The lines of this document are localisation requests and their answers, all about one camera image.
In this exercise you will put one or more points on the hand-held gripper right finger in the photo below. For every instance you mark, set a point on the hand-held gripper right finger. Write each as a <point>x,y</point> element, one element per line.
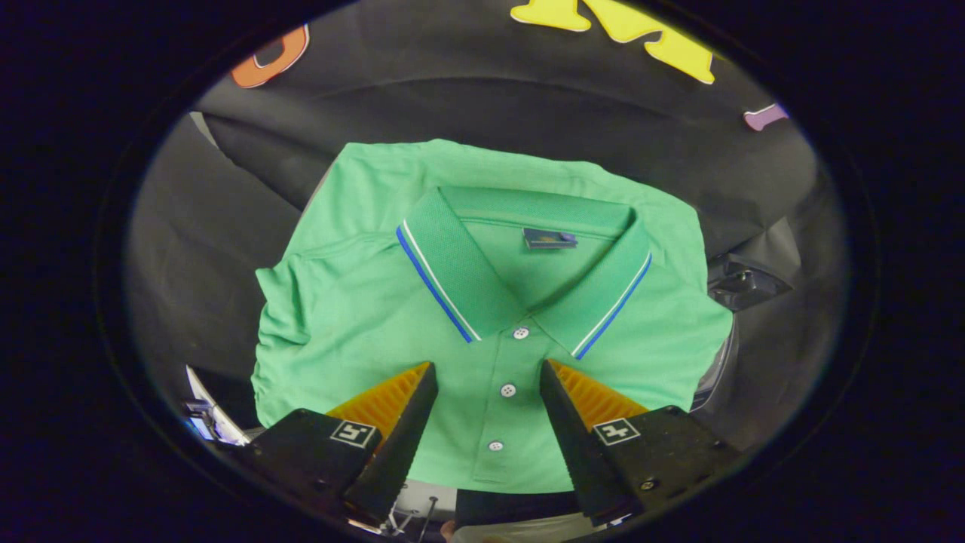
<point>580,452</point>

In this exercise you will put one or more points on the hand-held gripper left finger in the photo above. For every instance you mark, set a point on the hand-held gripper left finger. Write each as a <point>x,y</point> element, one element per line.
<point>396,452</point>

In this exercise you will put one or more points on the green polo shirt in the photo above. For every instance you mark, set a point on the green polo shirt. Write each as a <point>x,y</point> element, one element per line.
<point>362,302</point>

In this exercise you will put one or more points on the grey washing machine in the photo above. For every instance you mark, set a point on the grey washing machine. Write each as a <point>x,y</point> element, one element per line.
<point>716,369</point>

